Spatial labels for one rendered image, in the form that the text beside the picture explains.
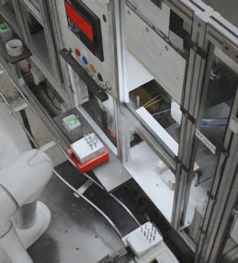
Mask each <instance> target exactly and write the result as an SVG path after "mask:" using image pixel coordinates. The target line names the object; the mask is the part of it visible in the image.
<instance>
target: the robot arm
mask: <svg viewBox="0 0 238 263"><path fill-rule="evenodd" d="M53 171H54V167H53V162H52V160H51V159H50V158H49V157H48V155H47V154H45V153H44V152H43V151H42V150H35V149H33V150H29V151H26V152H24V153H22V154H20V155H19V156H17V157H15V158H14V159H12V160H11V161H10V162H9V163H8V164H6V165H5V166H4V167H3V169H2V170H0V263H33V261H32V260H31V257H30V256H29V254H28V253H27V251H26V249H27V248H28V247H30V246H31V245H32V244H33V243H34V242H35V241H36V240H37V239H38V238H39V237H40V236H41V235H42V234H43V232H44V231H45V230H46V229H47V227H48V225H49V223H50V220H51V212H50V210H49V208H48V207H47V206H46V205H45V204H44V203H42V202H40V201H37V198H38V197H39V196H40V195H41V193H42V192H43V189H44V188H45V186H46V185H47V183H48V181H49V180H50V179H51V177H52V175H53ZM127 253H128V252H127V251H126V250H125V248H124V247H123V248H121V249H119V250H118V251H116V252H114V253H113V254H112V255H109V254H107V255H106V256H104V257H103V258H102V259H100V261H98V262H97V263H127V262H128V260H127V258H126V257H125V254H127ZM108 259H109V260H108Z"/></svg>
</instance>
